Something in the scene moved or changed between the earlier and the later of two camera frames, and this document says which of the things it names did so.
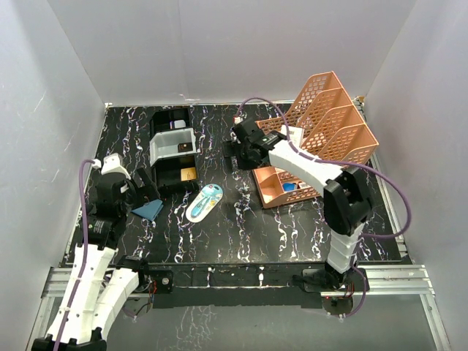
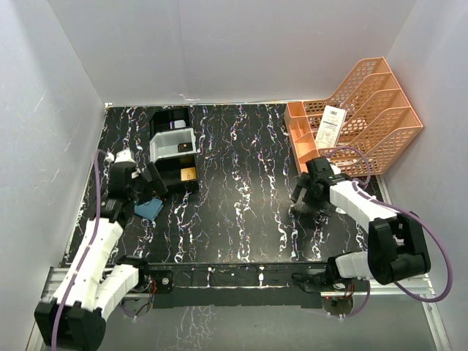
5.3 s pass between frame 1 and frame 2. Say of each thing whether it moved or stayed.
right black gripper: moved
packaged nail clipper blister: moved
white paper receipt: moved
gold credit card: stayed
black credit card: stayed
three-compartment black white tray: stayed
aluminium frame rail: stayed
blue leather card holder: stayed
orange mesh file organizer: moved
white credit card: stayed
